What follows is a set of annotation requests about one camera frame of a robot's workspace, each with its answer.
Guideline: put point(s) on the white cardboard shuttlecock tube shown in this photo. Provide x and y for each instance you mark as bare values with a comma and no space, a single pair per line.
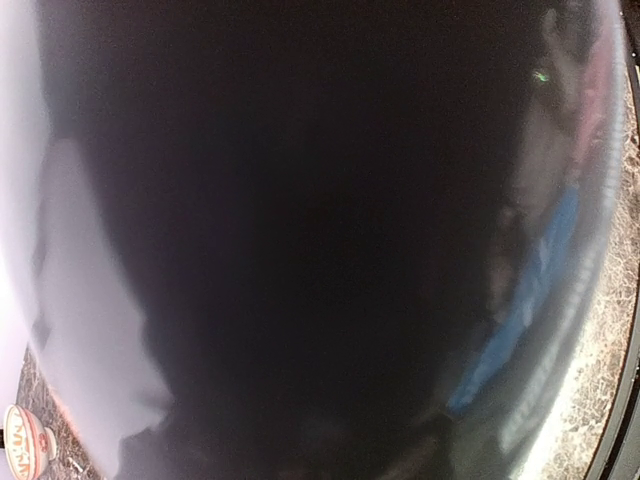
307,239

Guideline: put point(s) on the red white patterned bowl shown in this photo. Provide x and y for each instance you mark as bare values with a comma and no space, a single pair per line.
28,444

